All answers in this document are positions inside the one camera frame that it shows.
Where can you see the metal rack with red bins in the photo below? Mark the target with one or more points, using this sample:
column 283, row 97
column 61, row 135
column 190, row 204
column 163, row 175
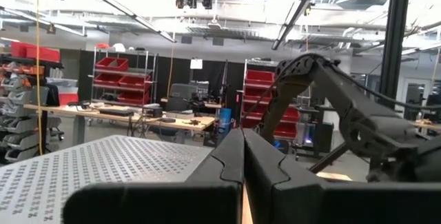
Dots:
column 113, row 63
column 258, row 77

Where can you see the wooden background workbench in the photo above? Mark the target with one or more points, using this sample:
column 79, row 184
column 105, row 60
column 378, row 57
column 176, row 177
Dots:
column 103, row 115

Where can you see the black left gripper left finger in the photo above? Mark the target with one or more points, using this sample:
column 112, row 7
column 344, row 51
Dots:
column 224, row 169

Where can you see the black ceiling box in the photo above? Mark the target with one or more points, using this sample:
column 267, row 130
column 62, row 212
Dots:
column 207, row 2
column 180, row 2
column 190, row 2

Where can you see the blue barrel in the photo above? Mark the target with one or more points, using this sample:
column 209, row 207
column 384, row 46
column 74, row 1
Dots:
column 225, row 119

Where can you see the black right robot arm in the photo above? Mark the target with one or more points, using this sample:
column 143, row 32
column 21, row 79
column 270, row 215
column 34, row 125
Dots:
column 344, row 103

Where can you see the linear ceiling light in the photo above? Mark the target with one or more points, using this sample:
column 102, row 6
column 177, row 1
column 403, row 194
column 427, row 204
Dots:
column 120, row 7
column 296, row 10

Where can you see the storage shelf rack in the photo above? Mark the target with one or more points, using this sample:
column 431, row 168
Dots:
column 20, row 96

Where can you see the black metal rig frame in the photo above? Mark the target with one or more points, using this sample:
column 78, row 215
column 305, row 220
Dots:
column 396, row 27

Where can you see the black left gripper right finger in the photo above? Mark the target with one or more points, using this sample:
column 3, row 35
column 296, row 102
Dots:
column 265, row 175

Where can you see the black keyboard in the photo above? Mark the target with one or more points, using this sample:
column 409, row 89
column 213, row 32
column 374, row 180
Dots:
column 115, row 112

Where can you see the red storage bin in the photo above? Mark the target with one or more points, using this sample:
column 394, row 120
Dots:
column 34, row 52

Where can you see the white hanging sign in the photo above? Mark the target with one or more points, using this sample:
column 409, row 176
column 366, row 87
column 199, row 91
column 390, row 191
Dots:
column 196, row 63

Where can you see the grey perforated metal shelf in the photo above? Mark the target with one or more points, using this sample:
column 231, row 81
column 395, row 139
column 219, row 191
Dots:
column 69, row 169

